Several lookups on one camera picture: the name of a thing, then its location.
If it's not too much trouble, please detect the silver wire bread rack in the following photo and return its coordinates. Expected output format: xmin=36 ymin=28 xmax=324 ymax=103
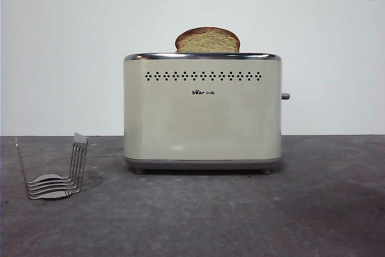
xmin=14 ymin=132 xmax=90 ymax=200

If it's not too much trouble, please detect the cream two-slot toaster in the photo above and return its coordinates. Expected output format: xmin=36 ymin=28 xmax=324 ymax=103
xmin=123 ymin=52 xmax=283 ymax=175

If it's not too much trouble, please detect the brown-crusted bread slice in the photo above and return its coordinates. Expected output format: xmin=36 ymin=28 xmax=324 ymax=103
xmin=174 ymin=26 xmax=242 ymax=54

